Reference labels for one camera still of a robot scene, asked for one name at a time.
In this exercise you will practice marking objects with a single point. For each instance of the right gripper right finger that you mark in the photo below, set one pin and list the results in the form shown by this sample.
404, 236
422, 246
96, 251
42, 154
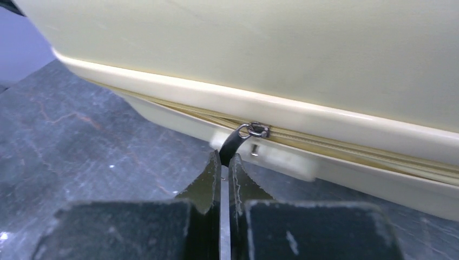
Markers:
242, 188

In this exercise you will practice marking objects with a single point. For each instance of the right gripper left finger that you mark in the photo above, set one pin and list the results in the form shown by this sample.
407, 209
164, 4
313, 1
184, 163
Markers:
203, 238

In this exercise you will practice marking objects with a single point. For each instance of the yellow hard-shell suitcase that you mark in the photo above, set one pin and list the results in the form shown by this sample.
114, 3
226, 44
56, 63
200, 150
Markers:
363, 94

